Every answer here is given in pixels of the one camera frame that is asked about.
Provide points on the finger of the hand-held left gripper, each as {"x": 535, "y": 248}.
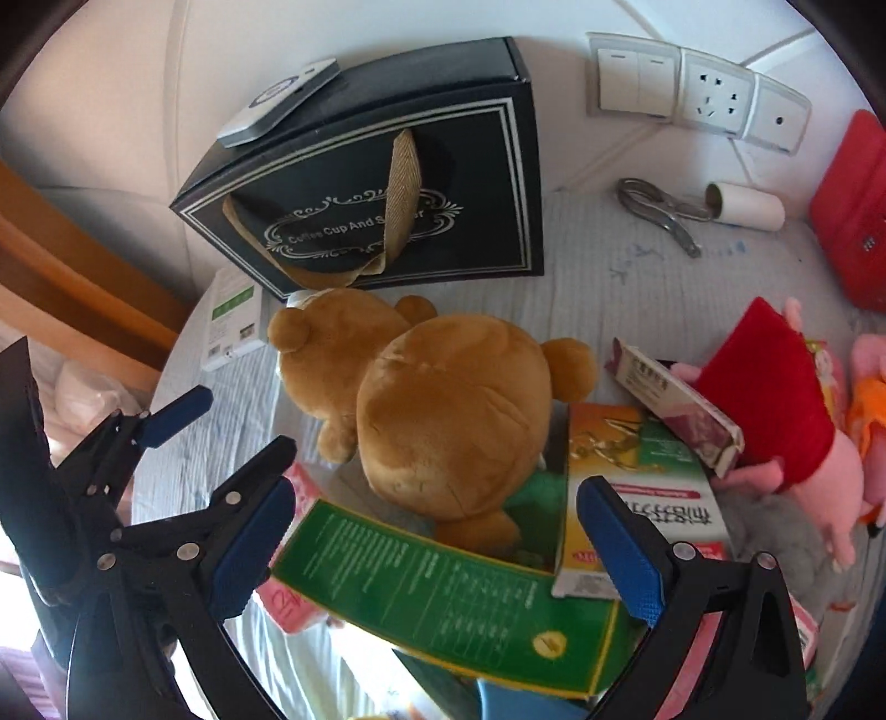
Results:
{"x": 173, "y": 415}
{"x": 263, "y": 464}

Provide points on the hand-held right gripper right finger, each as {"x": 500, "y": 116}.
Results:
{"x": 623, "y": 547}

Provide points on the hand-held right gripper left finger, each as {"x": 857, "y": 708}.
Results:
{"x": 249, "y": 554}

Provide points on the white cloth covered desktop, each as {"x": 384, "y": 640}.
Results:
{"x": 609, "y": 298}

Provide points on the pink white packet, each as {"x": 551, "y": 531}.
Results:
{"x": 291, "y": 606}
{"x": 805, "y": 633}

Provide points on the pink white bedding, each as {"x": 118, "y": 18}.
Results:
{"x": 83, "y": 388}

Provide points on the orange green medicine box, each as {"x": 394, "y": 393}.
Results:
{"x": 637, "y": 471}

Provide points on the green packet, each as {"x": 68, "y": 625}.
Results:
{"x": 540, "y": 505}

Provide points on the white box green label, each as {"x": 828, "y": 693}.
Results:
{"x": 232, "y": 325}

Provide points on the grey plush cloth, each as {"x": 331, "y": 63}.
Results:
{"x": 768, "y": 533}

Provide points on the pink white medicine box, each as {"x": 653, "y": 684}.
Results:
{"x": 678, "y": 408}

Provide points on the large green box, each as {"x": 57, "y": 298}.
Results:
{"x": 450, "y": 595}

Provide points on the blue plastic object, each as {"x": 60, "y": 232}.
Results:
{"x": 526, "y": 703}

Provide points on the brown teddy bear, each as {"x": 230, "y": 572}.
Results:
{"x": 450, "y": 415}

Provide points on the pink pig plush red dress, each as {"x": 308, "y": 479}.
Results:
{"x": 761, "y": 394}

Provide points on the orange pink plush toy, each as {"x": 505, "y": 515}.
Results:
{"x": 869, "y": 422}

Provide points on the white remote control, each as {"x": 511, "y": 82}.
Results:
{"x": 277, "y": 104}

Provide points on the black coffee cup gift box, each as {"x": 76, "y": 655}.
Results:
{"x": 471, "y": 208}

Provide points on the metal scissors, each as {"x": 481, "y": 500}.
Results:
{"x": 657, "y": 208}

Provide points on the white paper roll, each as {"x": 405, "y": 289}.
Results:
{"x": 747, "y": 204}

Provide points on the red case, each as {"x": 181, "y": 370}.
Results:
{"x": 855, "y": 214}

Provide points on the wooden bed frame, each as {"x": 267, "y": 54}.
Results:
{"x": 69, "y": 263}

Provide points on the white single-port wall panel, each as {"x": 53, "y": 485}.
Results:
{"x": 779, "y": 118}

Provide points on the white wall socket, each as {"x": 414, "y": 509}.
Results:
{"x": 716, "y": 97}

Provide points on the white wall switch panel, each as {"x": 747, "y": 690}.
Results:
{"x": 633, "y": 79}

